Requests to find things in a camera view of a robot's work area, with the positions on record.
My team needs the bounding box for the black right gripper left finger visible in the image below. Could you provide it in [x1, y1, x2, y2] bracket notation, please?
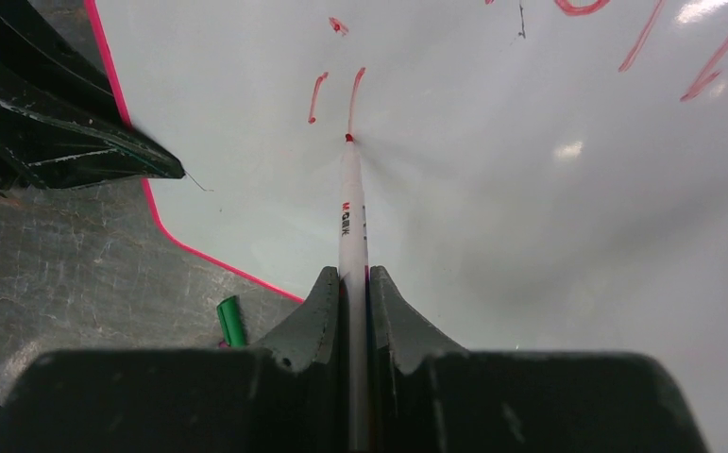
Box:
[247, 266, 346, 452]

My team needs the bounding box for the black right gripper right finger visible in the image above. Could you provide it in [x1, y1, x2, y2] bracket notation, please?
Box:
[368, 265, 465, 452]

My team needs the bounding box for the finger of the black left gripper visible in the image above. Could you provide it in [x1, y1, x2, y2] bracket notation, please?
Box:
[0, 1, 185, 191]

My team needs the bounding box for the red whiteboard marker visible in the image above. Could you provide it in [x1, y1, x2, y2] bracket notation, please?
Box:
[339, 133, 372, 452]

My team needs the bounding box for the pink framed whiteboard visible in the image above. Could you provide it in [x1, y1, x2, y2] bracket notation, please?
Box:
[86, 1, 728, 452]

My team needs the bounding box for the green whiteboard marker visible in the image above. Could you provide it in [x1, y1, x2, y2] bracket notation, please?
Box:
[216, 295, 247, 348]

